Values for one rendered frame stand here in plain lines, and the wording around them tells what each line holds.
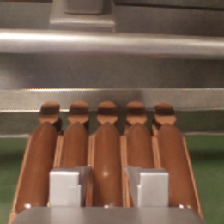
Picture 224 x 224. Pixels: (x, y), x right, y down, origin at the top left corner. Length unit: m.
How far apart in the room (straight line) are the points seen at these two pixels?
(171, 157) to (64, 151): 0.07
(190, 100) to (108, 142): 0.14
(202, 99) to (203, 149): 0.05
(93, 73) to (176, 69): 0.10
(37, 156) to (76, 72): 0.20
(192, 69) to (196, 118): 0.09
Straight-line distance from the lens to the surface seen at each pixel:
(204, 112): 0.31
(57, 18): 0.18
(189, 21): 0.34
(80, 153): 0.18
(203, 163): 0.30
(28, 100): 0.29
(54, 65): 0.37
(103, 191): 0.16
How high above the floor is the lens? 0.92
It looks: 45 degrees down
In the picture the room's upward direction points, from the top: 6 degrees clockwise
